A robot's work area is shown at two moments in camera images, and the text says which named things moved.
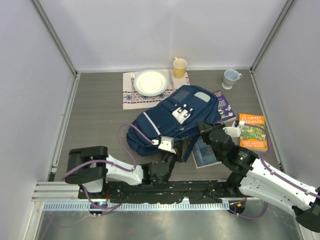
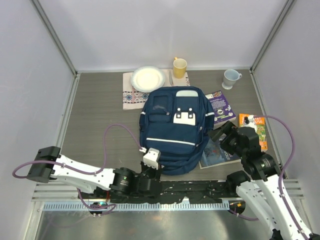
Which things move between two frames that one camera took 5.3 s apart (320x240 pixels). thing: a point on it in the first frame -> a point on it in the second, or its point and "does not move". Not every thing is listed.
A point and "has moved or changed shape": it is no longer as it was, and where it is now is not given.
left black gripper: (178, 148) -> (156, 172)
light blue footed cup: (230, 76) does not move
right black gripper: (204, 127) -> (225, 128)
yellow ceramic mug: (179, 67) does not move
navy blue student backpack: (181, 115) has moved or changed shape
